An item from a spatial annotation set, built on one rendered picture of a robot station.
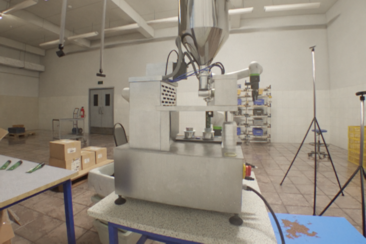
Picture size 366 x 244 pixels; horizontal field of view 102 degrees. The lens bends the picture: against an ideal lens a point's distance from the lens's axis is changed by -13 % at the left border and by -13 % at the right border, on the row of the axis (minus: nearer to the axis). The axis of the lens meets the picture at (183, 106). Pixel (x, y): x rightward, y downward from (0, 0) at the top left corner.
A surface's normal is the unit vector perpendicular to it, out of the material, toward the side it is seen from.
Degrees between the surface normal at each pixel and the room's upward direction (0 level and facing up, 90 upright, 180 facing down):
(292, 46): 90
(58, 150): 90
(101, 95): 90
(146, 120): 90
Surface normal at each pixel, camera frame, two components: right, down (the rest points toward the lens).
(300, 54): -0.27, 0.00
